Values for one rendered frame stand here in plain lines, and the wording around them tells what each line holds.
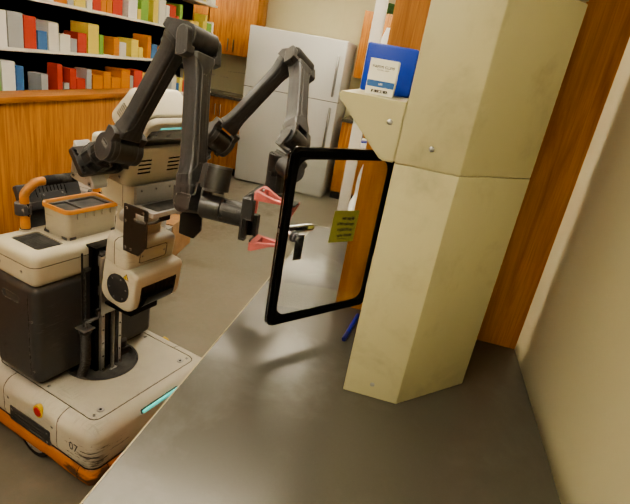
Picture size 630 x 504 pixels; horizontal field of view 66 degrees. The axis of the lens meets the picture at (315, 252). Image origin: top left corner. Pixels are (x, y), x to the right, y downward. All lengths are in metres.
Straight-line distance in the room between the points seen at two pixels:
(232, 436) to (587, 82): 1.02
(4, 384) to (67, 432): 0.36
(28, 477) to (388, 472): 1.56
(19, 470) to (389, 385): 1.56
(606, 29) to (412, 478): 0.97
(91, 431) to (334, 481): 1.20
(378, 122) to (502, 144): 0.22
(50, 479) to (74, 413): 0.29
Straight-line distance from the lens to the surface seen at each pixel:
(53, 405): 2.03
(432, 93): 0.84
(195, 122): 1.21
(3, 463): 2.26
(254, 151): 6.14
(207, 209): 1.13
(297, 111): 1.44
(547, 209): 1.28
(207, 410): 0.94
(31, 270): 1.86
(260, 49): 6.05
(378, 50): 1.04
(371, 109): 0.85
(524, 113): 0.94
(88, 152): 1.52
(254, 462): 0.86
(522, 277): 1.32
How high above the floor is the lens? 1.55
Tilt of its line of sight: 21 degrees down
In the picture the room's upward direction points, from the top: 10 degrees clockwise
